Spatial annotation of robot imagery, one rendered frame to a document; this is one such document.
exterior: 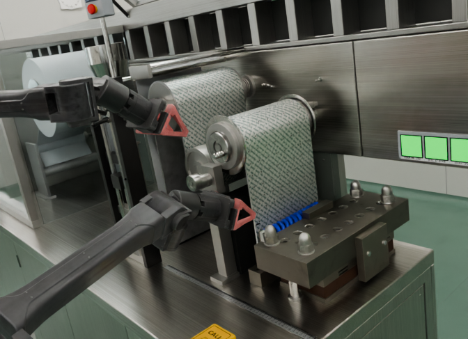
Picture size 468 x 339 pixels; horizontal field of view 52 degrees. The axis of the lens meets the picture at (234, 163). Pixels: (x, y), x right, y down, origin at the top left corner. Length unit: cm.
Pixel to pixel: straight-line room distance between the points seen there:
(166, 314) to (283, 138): 51
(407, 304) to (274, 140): 51
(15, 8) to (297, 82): 563
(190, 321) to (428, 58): 78
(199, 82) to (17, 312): 81
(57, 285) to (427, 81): 85
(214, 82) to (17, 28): 548
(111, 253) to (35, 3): 612
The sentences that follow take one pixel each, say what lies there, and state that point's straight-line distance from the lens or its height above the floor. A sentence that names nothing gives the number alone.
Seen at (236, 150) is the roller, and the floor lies 125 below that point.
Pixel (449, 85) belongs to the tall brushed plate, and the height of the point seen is 133.
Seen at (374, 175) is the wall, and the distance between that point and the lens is 428.
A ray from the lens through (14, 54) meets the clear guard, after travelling 193.
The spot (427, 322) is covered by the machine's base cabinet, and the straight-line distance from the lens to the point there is 140.
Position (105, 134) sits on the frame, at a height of 129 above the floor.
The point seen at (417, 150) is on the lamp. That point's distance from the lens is 119.
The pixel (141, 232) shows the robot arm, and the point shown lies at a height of 120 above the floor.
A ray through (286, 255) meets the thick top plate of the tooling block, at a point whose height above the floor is 103.
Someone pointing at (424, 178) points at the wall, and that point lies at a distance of 404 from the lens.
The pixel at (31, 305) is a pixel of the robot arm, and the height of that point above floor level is 118.
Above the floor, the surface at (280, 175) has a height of 115.
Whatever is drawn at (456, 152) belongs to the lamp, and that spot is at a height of 118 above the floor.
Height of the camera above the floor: 151
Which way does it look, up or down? 16 degrees down
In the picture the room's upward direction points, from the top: 9 degrees counter-clockwise
